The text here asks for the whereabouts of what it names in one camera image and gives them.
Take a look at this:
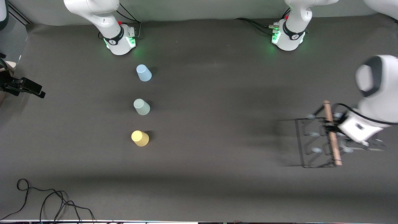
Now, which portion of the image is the black wire cup holder rack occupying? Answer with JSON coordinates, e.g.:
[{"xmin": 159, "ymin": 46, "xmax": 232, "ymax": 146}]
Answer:
[{"xmin": 295, "ymin": 100, "xmax": 387, "ymax": 168}]

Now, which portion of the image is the pale green plastic cup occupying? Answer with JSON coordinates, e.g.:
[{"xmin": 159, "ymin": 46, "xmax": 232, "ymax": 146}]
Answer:
[{"xmin": 133, "ymin": 98, "xmax": 151, "ymax": 116}]

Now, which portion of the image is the light blue plastic cup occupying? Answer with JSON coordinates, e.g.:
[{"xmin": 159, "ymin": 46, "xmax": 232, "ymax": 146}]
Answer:
[{"xmin": 136, "ymin": 64, "xmax": 153, "ymax": 82}]

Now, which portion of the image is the yellow plastic cup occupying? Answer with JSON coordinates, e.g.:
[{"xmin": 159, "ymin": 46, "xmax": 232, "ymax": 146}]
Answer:
[{"xmin": 131, "ymin": 130, "xmax": 150, "ymax": 147}]

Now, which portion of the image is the beige box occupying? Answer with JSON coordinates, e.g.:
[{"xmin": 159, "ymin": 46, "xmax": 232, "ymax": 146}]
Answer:
[{"xmin": 0, "ymin": 61, "xmax": 16, "ymax": 105}]

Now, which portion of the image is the dark grey table mat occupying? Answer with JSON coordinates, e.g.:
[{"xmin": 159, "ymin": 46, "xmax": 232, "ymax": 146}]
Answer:
[{"xmin": 0, "ymin": 12, "xmax": 398, "ymax": 222}]

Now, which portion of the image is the black metal frame rail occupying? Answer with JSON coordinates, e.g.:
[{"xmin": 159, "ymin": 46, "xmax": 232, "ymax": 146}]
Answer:
[{"xmin": 8, "ymin": 2, "xmax": 32, "ymax": 25}]

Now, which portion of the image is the thin black loose cable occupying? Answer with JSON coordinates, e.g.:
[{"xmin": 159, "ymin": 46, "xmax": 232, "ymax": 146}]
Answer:
[{"xmin": 0, "ymin": 179, "xmax": 95, "ymax": 224}]

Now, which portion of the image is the black right arm base cable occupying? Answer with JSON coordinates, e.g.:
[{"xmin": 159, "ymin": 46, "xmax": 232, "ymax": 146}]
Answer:
[{"xmin": 116, "ymin": 2, "xmax": 142, "ymax": 40}]

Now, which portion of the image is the black arm base cable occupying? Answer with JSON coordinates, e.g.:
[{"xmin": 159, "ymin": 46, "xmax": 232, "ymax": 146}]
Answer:
[
  {"xmin": 235, "ymin": 8, "xmax": 291, "ymax": 35},
  {"xmin": 116, "ymin": 2, "xmax": 142, "ymax": 40}
]

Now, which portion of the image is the black left arm base cable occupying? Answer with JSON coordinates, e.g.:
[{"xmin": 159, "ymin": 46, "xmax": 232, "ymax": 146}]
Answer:
[{"xmin": 235, "ymin": 8, "xmax": 291, "ymax": 35}]

